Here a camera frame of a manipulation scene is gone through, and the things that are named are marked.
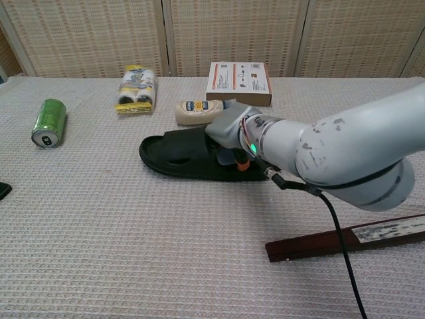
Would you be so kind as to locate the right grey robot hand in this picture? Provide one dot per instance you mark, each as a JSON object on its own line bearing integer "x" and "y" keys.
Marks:
{"x": 229, "y": 128}

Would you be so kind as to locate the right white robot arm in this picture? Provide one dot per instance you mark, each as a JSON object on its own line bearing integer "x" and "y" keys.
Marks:
{"x": 348, "y": 149}

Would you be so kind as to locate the mayonnaise squeeze bottle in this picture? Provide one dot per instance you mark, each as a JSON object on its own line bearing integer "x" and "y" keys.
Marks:
{"x": 196, "y": 112}

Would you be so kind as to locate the white orange cardboard box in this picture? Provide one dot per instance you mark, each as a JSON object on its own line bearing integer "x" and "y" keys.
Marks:
{"x": 239, "y": 84}

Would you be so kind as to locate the black rubber slide sandal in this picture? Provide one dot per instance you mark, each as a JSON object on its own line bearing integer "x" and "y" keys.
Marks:
{"x": 179, "y": 156}

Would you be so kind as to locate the woven bamboo folding screen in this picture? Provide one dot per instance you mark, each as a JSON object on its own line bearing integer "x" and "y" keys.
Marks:
{"x": 232, "y": 33}

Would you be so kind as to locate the yellow snack package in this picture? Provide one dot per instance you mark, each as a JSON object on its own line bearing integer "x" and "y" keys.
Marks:
{"x": 136, "y": 89}

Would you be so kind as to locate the dark red folding fan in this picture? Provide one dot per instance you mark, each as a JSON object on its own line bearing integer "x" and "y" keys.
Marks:
{"x": 315, "y": 242}

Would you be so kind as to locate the green drink can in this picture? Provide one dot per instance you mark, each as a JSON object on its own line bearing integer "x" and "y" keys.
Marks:
{"x": 50, "y": 121}

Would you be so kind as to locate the black flat object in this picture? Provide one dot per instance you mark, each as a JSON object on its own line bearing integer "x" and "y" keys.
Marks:
{"x": 4, "y": 190}

